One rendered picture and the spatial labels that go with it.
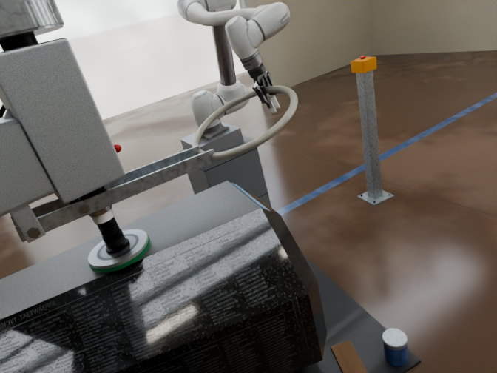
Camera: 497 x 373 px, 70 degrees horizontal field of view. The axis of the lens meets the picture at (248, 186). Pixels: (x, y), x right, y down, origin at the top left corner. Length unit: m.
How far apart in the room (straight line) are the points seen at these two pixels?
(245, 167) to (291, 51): 5.42
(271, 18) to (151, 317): 1.23
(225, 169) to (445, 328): 1.45
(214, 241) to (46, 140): 0.62
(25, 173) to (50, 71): 0.28
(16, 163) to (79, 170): 0.15
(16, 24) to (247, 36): 0.83
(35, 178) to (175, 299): 0.57
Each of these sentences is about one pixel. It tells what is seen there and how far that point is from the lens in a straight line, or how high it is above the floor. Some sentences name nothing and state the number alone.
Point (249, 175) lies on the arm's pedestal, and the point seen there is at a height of 0.59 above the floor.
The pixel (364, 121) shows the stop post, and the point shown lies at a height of 0.66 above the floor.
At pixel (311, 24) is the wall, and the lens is 7.90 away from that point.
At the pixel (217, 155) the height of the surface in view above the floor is 1.09.
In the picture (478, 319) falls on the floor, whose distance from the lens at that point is 2.12.
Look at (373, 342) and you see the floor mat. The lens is 1.95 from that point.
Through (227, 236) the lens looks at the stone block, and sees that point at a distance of 1.32.
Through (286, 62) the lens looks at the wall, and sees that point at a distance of 7.49.
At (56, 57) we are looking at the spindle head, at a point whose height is 1.55.
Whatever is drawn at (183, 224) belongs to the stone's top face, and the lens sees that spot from 1.42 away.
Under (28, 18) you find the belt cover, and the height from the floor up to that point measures 1.65.
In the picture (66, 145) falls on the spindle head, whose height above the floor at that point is 1.33.
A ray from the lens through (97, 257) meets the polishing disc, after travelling 1.36.
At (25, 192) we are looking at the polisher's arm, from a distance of 1.14.
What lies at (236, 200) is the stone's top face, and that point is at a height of 0.87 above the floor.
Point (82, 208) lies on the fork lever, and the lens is 1.21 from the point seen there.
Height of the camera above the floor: 1.54
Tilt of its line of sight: 25 degrees down
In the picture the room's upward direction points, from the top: 15 degrees counter-clockwise
